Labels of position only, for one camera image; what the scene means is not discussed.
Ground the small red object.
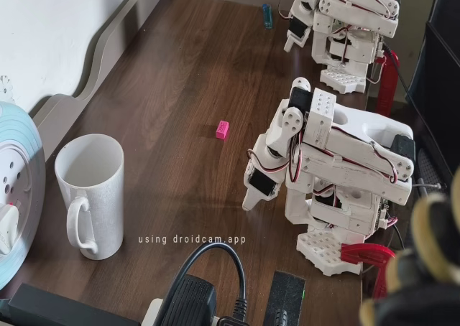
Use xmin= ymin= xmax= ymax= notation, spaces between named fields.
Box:
xmin=215 ymin=121 xmax=230 ymax=141

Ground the blue lighter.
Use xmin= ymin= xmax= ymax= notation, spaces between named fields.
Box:
xmin=262 ymin=3 xmax=274 ymax=30

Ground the black box with green light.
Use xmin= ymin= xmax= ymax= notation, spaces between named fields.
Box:
xmin=264 ymin=269 xmax=307 ymax=326

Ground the red clamp standing upright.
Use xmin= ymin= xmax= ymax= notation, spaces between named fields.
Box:
xmin=374 ymin=49 xmax=401 ymax=117

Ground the black power adapter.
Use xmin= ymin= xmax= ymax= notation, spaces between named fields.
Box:
xmin=157 ymin=274 xmax=219 ymax=326

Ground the red clamp with wide jaws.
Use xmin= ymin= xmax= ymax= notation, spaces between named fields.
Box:
xmin=340 ymin=242 xmax=397 ymax=300

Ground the white power strip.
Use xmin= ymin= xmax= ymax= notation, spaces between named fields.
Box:
xmin=142 ymin=297 xmax=170 ymax=326

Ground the white ceramic mug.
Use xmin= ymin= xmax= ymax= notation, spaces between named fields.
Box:
xmin=54 ymin=134 xmax=126 ymax=261

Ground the black flat panel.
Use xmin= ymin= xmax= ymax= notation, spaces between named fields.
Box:
xmin=424 ymin=19 xmax=460 ymax=178

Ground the black mesh chair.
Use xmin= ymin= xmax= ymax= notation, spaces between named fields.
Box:
xmin=413 ymin=148 xmax=456 ymax=198

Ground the black and yellow gloved object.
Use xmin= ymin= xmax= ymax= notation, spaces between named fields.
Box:
xmin=359 ymin=167 xmax=460 ymax=326

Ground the grey wavy furniture edge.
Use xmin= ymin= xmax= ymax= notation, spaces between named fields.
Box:
xmin=28 ymin=0 xmax=168 ymax=152

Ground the black flat bar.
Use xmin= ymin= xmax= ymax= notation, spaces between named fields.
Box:
xmin=6 ymin=282 xmax=142 ymax=326

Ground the white flower decoration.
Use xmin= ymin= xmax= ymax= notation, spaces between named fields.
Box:
xmin=0 ymin=75 xmax=16 ymax=103

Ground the white robot arm with trigger handle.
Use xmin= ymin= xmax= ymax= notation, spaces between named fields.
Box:
xmin=300 ymin=0 xmax=402 ymax=96

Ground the thick black power cable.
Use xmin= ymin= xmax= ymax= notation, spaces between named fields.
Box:
xmin=163 ymin=241 xmax=249 ymax=326

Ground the thin black cable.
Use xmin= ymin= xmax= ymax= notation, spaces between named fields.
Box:
xmin=381 ymin=42 xmax=432 ymax=133

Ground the blue white cable reel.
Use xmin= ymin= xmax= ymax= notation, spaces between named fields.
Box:
xmin=0 ymin=101 xmax=47 ymax=288

